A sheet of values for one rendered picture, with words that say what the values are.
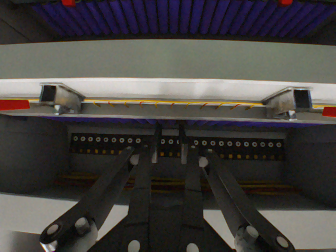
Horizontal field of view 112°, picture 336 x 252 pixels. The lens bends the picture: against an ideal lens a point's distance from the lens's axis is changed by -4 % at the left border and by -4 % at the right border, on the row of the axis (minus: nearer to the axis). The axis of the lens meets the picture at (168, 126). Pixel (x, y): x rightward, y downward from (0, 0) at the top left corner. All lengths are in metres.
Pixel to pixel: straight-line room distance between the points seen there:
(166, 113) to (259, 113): 0.13
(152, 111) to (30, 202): 0.21
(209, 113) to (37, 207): 0.27
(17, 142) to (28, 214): 0.15
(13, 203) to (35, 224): 0.04
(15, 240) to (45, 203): 0.18
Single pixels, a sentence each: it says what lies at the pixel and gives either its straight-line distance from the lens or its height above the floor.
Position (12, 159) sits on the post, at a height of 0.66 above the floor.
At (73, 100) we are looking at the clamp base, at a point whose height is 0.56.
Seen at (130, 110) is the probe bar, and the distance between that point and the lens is 0.18.
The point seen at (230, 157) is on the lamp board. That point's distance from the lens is 0.33.
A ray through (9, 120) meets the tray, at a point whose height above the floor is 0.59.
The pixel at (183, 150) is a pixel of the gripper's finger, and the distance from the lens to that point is 0.16.
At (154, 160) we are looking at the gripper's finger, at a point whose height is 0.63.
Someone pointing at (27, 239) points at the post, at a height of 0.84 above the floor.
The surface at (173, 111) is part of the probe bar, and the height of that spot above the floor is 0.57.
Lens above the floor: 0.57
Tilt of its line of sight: 8 degrees up
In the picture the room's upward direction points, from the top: 179 degrees counter-clockwise
